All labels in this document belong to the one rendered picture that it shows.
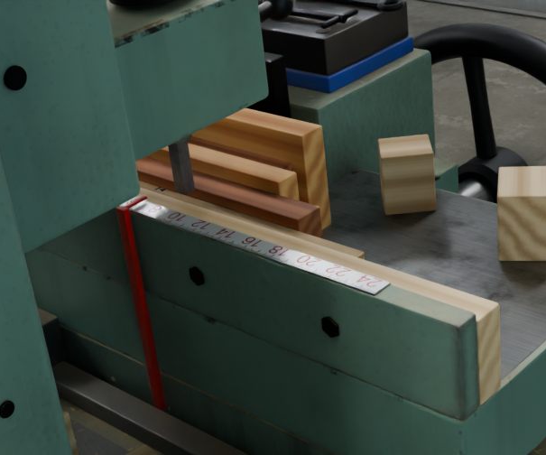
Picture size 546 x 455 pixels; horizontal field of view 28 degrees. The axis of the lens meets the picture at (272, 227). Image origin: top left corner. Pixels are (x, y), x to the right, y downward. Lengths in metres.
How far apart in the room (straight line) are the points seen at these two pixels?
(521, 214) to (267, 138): 0.17
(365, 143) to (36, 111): 0.35
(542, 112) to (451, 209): 2.56
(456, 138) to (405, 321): 2.62
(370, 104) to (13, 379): 0.40
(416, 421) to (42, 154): 0.23
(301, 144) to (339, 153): 0.10
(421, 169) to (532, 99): 2.67
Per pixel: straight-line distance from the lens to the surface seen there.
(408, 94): 0.85
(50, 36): 0.52
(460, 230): 0.72
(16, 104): 0.52
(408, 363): 0.55
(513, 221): 0.67
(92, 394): 0.76
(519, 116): 3.28
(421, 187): 0.74
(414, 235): 0.72
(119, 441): 0.74
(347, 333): 0.57
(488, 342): 0.55
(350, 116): 0.80
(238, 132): 0.74
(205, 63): 0.64
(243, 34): 0.66
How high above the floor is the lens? 1.24
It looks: 27 degrees down
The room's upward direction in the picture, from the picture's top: 7 degrees counter-clockwise
